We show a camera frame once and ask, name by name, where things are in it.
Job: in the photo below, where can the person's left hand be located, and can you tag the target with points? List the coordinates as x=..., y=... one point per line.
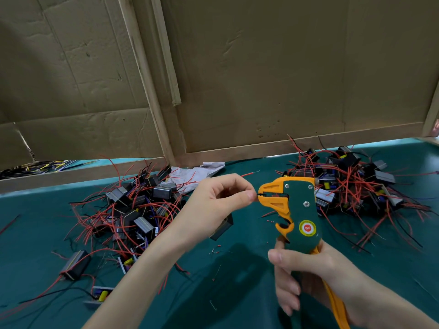
x=202, y=212

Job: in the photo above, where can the person's right hand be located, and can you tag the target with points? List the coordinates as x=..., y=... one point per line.
x=326, y=281

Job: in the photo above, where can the person's left forearm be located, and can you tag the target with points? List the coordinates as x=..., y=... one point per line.
x=130, y=291

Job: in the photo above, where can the person's right forearm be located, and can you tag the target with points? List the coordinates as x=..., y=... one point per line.
x=401, y=311

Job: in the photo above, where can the crumpled grey plastic bag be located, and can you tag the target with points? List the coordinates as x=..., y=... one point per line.
x=194, y=176

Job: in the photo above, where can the thin wooden strip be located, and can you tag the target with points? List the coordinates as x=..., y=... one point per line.
x=166, y=51

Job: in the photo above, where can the smooth brown cardboard panel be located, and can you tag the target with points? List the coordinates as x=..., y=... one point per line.
x=302, y=65

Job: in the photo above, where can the creased brown cardboard panel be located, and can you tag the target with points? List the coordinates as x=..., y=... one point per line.
x=62, y=65

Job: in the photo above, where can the long wooden bottom rail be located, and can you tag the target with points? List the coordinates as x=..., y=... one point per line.
x=302, y=141

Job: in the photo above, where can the short wooden bottom rail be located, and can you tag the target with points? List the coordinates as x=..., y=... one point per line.
x=68, y=176

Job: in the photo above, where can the wide wooden post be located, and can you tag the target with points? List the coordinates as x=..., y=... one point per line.
x=145, y=78

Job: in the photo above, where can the wooden corner post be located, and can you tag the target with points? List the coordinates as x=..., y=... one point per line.
x=432, y=116

